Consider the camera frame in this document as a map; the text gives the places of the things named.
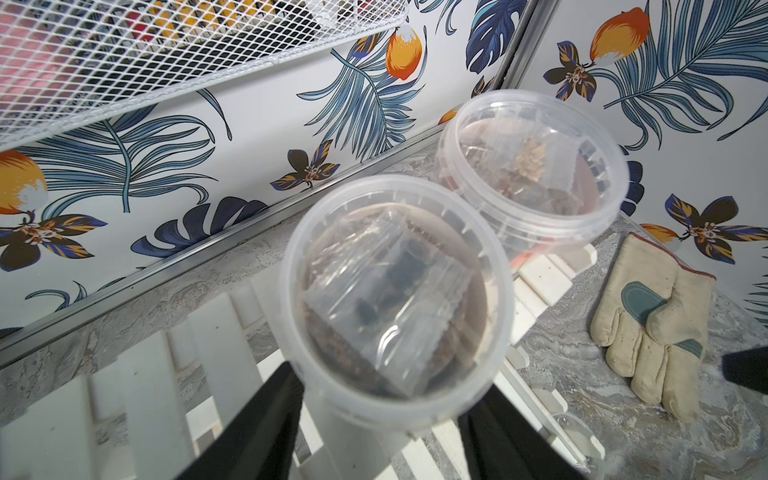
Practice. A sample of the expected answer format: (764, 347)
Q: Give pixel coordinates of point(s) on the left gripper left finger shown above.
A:
(259, 442)

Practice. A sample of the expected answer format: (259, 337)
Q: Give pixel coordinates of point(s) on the white slatted wooden shelf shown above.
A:
(162, 402)

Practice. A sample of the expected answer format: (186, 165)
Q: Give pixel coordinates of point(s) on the clear seed container red label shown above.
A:
(545, 176)

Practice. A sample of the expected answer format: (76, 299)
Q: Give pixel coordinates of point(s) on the pink triangular packet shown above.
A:
(67, 53)

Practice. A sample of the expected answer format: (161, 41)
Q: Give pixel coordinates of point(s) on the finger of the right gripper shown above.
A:
(748, 368)

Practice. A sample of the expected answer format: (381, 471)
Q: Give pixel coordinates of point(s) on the white mesh wall basket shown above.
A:
(180, 46)

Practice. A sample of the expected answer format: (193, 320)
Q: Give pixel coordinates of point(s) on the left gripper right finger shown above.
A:
(499, 443)

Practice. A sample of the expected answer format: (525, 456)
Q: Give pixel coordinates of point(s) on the clear seed container dark seeds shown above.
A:
(397, 303)

